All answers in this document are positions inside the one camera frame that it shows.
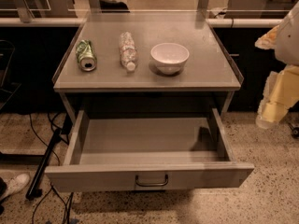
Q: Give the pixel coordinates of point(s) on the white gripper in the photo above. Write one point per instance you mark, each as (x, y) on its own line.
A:
(289, 44)

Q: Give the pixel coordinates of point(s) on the grey top drawer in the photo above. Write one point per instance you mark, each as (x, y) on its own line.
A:
(107, 155)

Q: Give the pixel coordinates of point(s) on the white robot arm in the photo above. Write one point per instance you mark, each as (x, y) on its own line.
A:
(283, 39)

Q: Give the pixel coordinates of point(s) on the grey drawer cabinet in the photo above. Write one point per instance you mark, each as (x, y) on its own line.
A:
(209, 68)

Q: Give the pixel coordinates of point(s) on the white ceramic bowl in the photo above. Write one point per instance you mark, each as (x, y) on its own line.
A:
(169, 58)

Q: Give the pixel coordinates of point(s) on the clear plastic water bottle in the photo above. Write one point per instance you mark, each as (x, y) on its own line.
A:
(128, 52)

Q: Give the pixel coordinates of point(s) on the crushed green soda can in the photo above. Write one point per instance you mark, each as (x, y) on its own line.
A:
(86, 58)

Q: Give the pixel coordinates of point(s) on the black bar on floor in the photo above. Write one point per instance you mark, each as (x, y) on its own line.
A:
(34, 191)

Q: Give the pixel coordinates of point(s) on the white sneaker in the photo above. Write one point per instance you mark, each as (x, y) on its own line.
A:
(14, 185)

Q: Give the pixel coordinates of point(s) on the metal top drawer handle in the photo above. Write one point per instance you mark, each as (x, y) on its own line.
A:
(150, 182)

